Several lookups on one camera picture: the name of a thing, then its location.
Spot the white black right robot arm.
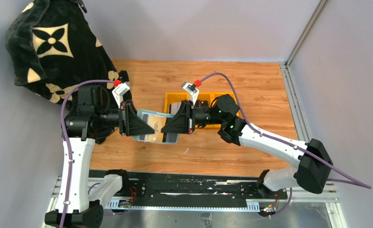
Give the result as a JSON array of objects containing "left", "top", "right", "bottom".
[{"left": 161, "top": 94, "right": 333, "bottom": 197}]

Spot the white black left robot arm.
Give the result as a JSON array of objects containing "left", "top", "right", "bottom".
[{"left": 44, "top": 82, "right": 154, "bottom": 228}]

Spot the yellow middle plastic bin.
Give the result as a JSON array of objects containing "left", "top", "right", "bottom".
[{"left": 194, "top": 92, "right": 214, "bottom": 129}]

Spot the yellow left plastic bin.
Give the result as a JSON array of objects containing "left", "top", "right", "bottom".
[{"left": 164, "top": 92, "right": 189, "bottom": 114}]

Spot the black cream floral blanket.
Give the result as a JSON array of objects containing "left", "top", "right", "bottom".
[{"left": 6, "top": 0, "right": 129, "bottom": 111}]

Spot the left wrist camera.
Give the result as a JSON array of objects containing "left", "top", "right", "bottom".
[{"left": 112, "top": 82, "right": 132, "bottom": 107}]

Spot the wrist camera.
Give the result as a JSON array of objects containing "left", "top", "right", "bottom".
[
  {"left": 181, "top": 82, "right": 200, "bottom": 105},
  {"left": 112, "top": 82, "right": 132, "bottom": 107}
]

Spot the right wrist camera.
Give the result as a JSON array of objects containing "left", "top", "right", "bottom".
[{"left": 181, "top": 82, "right": 200, "bottom": 105}]

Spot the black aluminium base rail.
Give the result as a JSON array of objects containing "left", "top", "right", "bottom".
[{"left": 52, "top": 169, "right": 340, "bottom": 218}]

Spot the aluminium corner frame post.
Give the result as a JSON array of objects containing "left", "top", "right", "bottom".
[{"left": 279, "top": 0, "right": 329, "bottom": 141}]

